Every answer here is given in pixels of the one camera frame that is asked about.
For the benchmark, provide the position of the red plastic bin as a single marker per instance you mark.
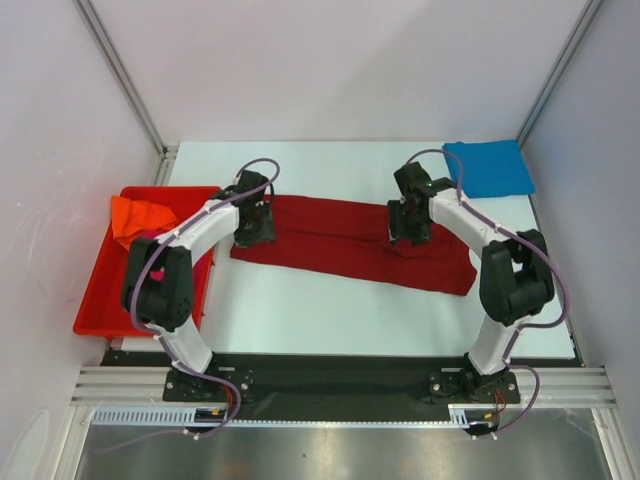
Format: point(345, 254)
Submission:
point(101, 313)

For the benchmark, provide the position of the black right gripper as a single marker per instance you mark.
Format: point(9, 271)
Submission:
point(407, 232)

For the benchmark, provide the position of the left aluminium corner post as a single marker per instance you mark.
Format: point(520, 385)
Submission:
point(116, 65)

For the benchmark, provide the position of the aluminium corner post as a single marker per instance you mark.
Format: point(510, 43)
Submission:
point(116, 65)
point(567, 53)

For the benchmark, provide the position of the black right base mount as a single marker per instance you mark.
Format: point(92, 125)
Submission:
point(464, 386)

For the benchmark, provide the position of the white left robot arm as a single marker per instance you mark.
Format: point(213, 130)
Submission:
point(159, 288)

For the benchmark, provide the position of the folded blue t shirt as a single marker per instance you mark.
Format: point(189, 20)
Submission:
point(490, 169)

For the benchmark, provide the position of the dark red t shirt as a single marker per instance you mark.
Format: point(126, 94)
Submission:
point(351, 239)

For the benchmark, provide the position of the right aluminium corner post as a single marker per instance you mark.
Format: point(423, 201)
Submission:
point(567, 53)

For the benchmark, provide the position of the white slotted cable duct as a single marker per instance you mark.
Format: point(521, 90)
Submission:
point(209, 417)

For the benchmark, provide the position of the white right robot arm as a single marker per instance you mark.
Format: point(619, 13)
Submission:
point(515, 278)

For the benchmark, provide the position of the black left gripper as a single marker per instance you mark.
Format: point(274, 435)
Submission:
point(265, 232)

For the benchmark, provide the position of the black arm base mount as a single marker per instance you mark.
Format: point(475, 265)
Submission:
point(184, 388)

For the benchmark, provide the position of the pink t shirt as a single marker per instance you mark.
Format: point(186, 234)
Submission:
point(200, 269)

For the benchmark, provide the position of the aluminium frame rail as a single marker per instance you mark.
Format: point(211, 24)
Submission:
point(102, 385)

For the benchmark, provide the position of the orange t shirt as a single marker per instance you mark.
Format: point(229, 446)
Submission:
point(131, 218)

